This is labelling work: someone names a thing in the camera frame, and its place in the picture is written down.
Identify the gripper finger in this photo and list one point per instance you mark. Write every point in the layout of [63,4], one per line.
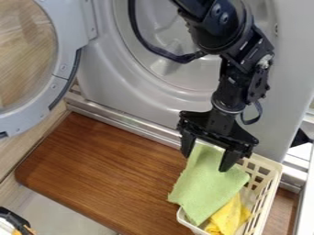
[228,160]
[187,143]

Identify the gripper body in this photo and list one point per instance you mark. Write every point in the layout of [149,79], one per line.
[216,127]

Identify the green cloth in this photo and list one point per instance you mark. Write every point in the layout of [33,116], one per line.
[204,186]

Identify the yellow cloth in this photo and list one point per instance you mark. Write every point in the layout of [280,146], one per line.
[229,217]

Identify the white plastic basket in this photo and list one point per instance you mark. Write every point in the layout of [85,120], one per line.
[261,195]

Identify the washing machine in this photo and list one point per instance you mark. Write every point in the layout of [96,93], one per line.
[135,58]

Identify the black and yellow tool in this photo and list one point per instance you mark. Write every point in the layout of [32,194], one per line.
[12,225]

